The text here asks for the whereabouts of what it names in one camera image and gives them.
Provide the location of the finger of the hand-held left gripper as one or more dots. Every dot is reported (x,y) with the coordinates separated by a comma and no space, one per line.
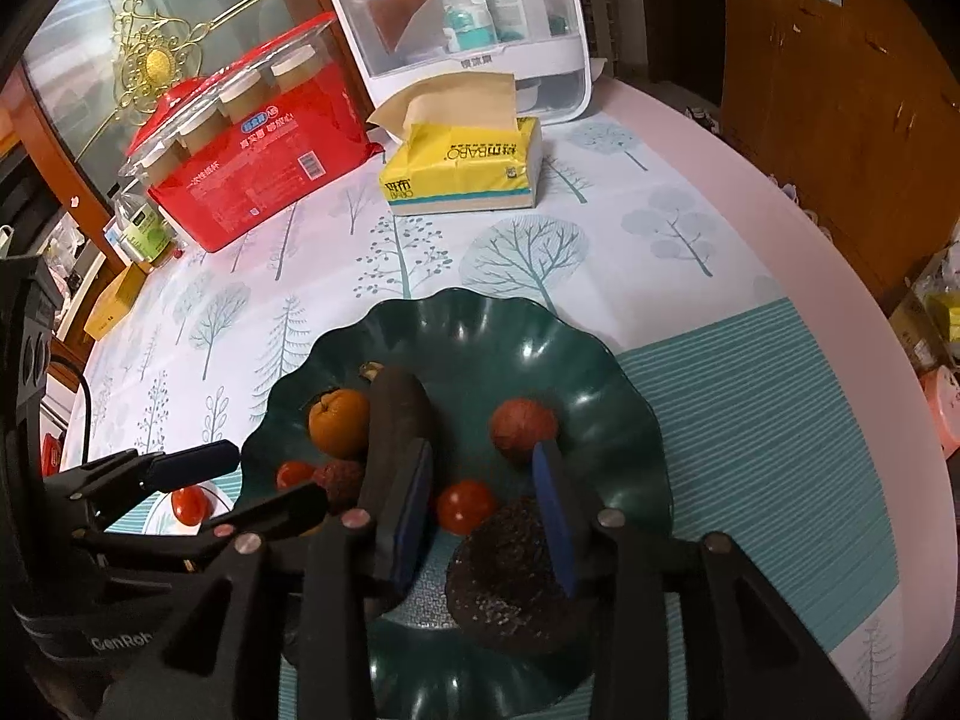
(187,461)
(270,514)

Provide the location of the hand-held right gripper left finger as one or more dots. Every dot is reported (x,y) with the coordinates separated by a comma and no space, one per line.
(409,517)

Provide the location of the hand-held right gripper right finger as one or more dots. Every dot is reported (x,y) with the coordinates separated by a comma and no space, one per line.
(556,521)

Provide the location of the white printed plate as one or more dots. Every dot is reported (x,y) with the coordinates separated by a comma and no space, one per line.
(225,504)

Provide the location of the small red lychee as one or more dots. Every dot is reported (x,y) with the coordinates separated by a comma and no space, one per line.
(343,484)

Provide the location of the dark avocado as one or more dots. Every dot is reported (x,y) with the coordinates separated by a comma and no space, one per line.
(502,581)

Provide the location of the big red lychee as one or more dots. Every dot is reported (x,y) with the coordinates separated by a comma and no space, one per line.
(523,429)

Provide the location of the overripe dark banana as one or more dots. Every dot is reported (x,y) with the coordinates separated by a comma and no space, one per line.
(394,420)

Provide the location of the small orange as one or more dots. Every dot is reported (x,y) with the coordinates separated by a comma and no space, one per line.
(339,424)

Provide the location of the dark green scalloped plate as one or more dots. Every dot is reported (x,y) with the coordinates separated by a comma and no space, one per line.
(465,356)

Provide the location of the yellow cardboard box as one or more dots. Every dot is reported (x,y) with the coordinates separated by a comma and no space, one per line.
(112,304)

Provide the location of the green label jar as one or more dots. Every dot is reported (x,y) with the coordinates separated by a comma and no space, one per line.
(146,232)

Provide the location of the red paper cup package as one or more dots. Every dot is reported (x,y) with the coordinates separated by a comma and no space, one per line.
(277,157)

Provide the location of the yellow tissue pack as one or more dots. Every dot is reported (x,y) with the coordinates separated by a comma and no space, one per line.
(465,165)

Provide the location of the gold door ornament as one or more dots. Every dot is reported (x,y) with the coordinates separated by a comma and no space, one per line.
(154,60)

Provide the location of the pink container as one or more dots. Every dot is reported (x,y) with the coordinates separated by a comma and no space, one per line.
(943,409)

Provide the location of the white storage box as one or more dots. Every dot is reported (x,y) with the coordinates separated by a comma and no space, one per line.
(525,60)

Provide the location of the brown wooden cabinet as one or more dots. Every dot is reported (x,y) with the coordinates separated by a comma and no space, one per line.
(840,127)

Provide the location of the white teal bottle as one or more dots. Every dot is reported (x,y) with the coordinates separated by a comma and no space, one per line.
(456,4)

